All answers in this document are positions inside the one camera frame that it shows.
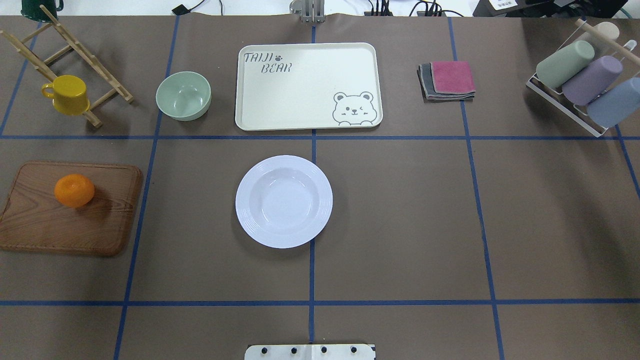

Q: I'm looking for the orange fruit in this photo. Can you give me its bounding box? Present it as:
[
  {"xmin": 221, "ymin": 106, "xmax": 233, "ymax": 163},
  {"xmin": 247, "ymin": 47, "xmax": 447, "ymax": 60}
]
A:
[{"xmin": 54, "ymin": 173, "xmax": 96, "ymax": 208}]

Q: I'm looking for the cream bear tray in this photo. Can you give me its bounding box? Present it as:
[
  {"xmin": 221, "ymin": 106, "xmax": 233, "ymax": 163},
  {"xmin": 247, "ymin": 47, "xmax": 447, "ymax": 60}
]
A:
[{"xmin": 235, "ymin": 42, "xmax": 383, "ymax": 132}]

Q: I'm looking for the white round plate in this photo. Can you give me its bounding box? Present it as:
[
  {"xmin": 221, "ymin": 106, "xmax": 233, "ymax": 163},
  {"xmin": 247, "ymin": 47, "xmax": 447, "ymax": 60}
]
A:
[{"xmin": 235, "ymin": 155, "xmax": 334, "ymax": 249}]

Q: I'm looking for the grey folded cloth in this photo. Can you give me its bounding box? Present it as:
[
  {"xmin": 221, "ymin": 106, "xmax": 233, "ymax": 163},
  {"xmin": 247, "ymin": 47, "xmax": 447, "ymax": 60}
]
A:
[{"xmin": 418, "ymin": 62, "xmax": 476, "ymax": 101}]

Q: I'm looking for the green bowl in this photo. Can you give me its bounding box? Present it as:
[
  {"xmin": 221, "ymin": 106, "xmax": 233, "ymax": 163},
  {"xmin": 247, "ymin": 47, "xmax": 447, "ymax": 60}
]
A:
[{"xmin": 155, "ymin": 71, "xmax": 212, "ymax": 122}]

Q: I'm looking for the pink folded cloth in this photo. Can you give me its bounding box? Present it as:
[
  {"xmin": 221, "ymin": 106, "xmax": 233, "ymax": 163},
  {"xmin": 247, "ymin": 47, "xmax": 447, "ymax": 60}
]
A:
[{"xmin": 430, "ymin": 61, "xmax": 476, "ymax": 95}]

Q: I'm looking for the small black sensor puck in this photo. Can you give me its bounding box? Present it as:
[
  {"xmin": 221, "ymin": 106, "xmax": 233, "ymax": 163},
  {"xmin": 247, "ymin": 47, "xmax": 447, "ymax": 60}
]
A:
[{"xmin": 172, "ymin": 4, "xmax": 191, "ymax": 16}]

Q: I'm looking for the green tumbler cup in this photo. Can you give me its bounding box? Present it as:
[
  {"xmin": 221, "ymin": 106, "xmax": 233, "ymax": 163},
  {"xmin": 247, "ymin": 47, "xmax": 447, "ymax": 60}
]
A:
[{"xmin": 535, "ymin": 39, "xmax": 595, "ymax": 89}]

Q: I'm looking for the yellow mug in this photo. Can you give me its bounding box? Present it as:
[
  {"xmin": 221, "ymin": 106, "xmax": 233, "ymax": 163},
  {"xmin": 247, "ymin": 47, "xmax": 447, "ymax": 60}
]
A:
[{"xmin": 41, "ymin": 74, "xmax": 90, "ymax": 116}]

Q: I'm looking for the purple tumbler cup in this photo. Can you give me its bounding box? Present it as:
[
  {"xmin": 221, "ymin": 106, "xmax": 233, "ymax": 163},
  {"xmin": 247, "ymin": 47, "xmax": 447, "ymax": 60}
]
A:
[{"xmin": 561, "ymin": 55, "xmax": 624, "ymax": 106}]

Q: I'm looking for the wooden cutting board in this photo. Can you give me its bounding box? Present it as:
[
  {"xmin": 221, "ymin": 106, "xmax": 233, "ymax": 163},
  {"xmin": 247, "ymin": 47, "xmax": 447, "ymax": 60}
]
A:
[{"xmin": 0, "ymin": 161, "xmax": 143, "ymax": 256}]

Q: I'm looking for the wooden drying rack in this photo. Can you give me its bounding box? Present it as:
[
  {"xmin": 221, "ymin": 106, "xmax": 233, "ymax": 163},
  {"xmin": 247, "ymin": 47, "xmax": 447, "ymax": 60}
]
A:
[{"xmin": 1, "ymin": 17, "xmax": 134, "ymax": 129}]

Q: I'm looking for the blue tumbler cup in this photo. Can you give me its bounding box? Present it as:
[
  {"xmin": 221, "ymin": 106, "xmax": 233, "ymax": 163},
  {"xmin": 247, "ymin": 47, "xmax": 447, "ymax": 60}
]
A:
[{"xmin": 587, "ymin": 77, "xmax": 640, "ymax": 128}]

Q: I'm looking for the beige tumbler cup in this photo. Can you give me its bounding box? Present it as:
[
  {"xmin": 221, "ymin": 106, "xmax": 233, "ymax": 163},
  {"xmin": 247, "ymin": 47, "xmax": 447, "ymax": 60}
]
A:
[{"xmin": 594, "ymin": 22, "xmax": 620, "ymax": 42}]

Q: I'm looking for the dark green mug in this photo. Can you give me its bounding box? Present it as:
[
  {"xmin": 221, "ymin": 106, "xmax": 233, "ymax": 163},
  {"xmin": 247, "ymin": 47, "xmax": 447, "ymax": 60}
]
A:
[{"xmin": 20, "ymin": 0, "xmax": 65, "ymax": 23}]

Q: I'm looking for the metal clamp bracket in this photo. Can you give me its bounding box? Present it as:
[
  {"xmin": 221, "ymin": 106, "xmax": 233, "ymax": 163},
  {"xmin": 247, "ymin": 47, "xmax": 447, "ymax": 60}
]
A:
[{"xmin": 289, "ymin": 0, "xmax": 326, "ymax": 25}]

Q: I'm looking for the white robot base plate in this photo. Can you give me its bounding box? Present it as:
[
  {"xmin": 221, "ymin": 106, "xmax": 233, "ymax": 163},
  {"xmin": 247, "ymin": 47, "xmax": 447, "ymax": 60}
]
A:
[{"xmin": 244, "ymin": 343, "xmax": 377, "ymax": 360}]

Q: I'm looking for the white wire cup rack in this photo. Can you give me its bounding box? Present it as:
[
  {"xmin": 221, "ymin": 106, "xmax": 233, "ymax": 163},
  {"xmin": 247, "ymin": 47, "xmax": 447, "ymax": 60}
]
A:
[{"xmin": 526, "ymin": 18, "xmax": 639, "ymax": 137}]

